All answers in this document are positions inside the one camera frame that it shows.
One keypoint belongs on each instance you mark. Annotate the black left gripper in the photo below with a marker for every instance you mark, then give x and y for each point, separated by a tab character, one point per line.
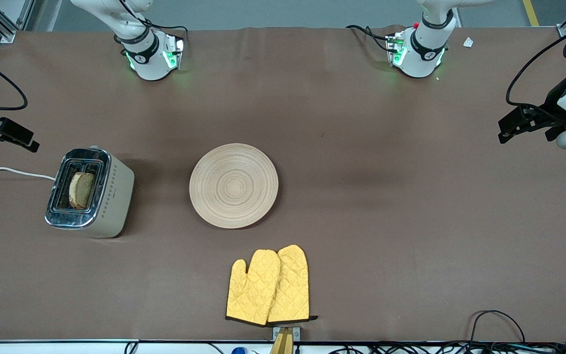
550	112

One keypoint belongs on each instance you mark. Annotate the slice of toast bread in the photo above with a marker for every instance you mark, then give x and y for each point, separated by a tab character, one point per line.
81	191

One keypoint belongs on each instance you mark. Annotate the round wooden plate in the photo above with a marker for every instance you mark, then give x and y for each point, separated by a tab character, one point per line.
234	186

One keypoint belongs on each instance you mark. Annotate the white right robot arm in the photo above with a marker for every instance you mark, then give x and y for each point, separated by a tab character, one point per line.
150	64

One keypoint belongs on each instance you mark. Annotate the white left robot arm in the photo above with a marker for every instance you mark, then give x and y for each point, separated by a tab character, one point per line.
423	54

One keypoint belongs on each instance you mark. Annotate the small white paper scrap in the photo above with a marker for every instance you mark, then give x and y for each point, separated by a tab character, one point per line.
468	42

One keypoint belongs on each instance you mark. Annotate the beige and chrome toaster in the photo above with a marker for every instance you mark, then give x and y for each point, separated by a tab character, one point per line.
108	201

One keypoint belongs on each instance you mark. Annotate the large table cover mat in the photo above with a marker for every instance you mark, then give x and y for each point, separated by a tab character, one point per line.
361	147

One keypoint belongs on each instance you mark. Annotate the yellow quilted oven mitt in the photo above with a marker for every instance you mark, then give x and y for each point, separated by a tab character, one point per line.
293	285
253	290

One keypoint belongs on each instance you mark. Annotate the small blue object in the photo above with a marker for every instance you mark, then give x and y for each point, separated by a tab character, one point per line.
238	350

